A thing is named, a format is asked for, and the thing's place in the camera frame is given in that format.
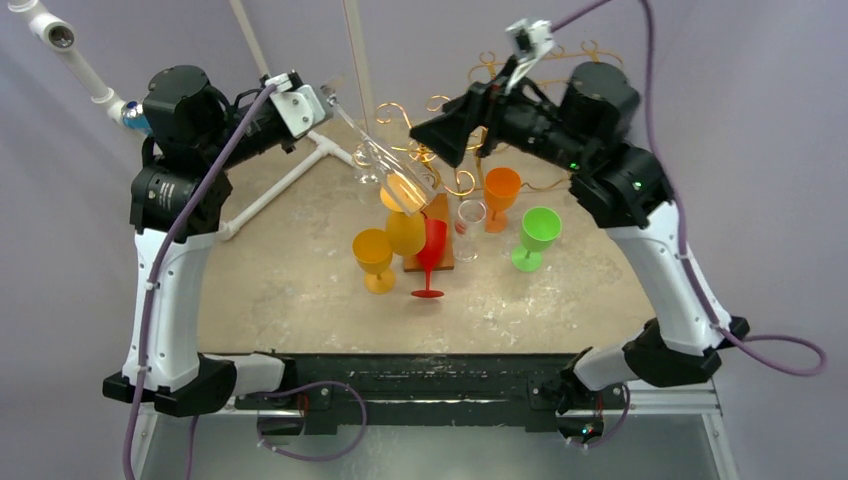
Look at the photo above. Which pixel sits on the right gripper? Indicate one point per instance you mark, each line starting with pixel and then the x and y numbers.
pixel 482 115

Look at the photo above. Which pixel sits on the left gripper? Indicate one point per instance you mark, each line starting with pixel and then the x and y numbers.
pixel 289 144

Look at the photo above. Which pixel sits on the gold scroll wine glass rack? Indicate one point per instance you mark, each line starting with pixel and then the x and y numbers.
pixel 392 124

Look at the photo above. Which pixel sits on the clear wine glass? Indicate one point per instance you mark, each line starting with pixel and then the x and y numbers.
pixel 368 185
pixel 401 181
pixel 470 218

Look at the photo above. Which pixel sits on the orange goblet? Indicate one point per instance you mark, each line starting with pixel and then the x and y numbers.
pixel 501 188

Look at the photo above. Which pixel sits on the red goblet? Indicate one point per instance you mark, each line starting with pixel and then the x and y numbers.
pixel 431 255

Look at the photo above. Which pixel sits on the yellow goblet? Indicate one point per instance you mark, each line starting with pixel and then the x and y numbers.
pixel 374 255
pixel 406 233

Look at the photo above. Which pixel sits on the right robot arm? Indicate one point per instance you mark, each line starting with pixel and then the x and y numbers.
pixel 627 193

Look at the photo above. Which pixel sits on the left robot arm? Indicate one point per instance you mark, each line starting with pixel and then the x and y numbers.
pixel 195 136

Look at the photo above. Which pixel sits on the green goblet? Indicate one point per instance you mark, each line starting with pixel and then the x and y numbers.
pixel 540 227

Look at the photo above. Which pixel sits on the white PVC pipe assembly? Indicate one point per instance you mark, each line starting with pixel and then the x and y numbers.
pixel 59 37

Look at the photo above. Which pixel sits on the gold rectangular wire rack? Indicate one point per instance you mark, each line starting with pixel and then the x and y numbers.
pixel 552 81

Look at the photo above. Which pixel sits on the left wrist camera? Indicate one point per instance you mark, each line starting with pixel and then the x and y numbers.
pixel 300 106

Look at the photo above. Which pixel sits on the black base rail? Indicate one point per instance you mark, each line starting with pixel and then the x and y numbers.
pixel 457 390

